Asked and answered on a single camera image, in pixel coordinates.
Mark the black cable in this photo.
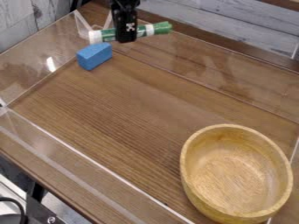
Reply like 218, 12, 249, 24
0, 195, 28, 224

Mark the clear acrylic tray wall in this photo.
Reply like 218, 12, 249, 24
0, 99, 195, 224

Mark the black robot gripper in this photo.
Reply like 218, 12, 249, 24
110, 0, 140, 43

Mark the black metal table frame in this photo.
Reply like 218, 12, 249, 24
0, 156, 66, 224

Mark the light wooden bowl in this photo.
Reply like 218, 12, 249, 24
180, 124, 294, 224

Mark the green and white marker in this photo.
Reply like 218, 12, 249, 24
99, 21, 172, 43

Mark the clear acrylic corner bracket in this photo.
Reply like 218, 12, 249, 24
74, 10, 112, 44

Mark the blue foam block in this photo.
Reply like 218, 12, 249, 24
76, 43, 112, 71

